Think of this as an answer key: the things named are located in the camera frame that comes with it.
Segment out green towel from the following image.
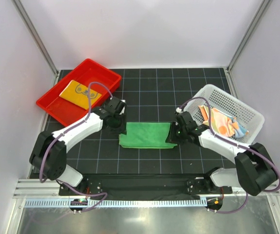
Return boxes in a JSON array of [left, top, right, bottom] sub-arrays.
[[119, 122, 177, 149]]

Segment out yellow blue hello towel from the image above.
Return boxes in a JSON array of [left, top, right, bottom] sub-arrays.
[[59, 80, 102, 110]]

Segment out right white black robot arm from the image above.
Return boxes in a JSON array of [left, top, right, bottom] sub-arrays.
[[166, 112, 280, 196]]

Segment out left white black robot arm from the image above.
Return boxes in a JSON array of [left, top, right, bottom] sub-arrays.
[[29, 97, 127, 195]]

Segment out orange beige towel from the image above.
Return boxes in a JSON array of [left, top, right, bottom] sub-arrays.
[[198, 105, 249, 138]]

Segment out black grid cutting mat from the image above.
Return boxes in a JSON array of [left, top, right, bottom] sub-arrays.
[[67, 68, 235, 174]]

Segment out red plastic tray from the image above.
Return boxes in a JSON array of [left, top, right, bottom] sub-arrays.
[[36, 59, 121, 126]]

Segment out white perforated plastic basket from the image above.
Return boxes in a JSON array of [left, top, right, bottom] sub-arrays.
[[183, 84, 265, 144]]

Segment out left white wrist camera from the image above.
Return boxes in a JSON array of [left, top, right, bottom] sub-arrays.
[[119, 99, 127, 115]]

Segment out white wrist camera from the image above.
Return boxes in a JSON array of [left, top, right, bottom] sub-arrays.
[[119, 99, 127, 115], [175, 107, 182, 114]]

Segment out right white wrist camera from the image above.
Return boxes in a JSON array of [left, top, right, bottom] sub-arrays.
[[175, 107, 182, 114]]

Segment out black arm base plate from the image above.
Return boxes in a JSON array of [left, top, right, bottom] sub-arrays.
[[58, 173, 233, 201]]

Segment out slotted cable duct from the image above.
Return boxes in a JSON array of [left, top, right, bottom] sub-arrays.
[[24, 197, 207, 208]]

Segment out aluminium frame rail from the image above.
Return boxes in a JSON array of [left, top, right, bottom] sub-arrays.
[[13, 179, 60, 198]]

